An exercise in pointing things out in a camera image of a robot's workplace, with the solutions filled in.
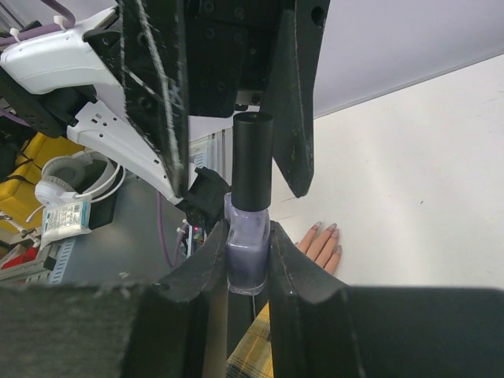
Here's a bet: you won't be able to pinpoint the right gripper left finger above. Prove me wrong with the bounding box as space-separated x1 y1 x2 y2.
1 221 229 377

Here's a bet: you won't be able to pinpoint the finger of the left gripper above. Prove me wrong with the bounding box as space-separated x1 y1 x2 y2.
119 1 189 197
261 1 331 198

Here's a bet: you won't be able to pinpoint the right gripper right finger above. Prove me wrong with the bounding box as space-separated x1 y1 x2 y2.
268 223 503 377

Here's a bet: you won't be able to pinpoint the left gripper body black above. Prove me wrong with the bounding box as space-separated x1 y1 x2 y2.
184 0 286 118

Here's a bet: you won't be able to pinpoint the purple nail polish bottle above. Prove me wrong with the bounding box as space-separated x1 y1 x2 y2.
224 193 270 296

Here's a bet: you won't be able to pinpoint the yellow plaid sleeve forearm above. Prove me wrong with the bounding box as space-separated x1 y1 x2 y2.
226 303 273 378

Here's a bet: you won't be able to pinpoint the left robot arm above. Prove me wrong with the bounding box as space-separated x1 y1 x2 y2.
1 1 329 226

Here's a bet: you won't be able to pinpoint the white labelled packet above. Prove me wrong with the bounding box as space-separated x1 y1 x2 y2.
41 200 91 245

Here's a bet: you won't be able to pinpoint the white headphones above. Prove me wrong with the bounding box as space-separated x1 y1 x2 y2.
35 150 127 206

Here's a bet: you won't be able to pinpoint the yellow box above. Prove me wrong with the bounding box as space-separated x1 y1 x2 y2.
1 133 84 229

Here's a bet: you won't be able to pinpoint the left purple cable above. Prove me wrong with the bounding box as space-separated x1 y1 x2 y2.
0 0 78 44

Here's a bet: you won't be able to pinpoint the white cable duct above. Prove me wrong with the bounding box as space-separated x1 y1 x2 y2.
1 238 75 284

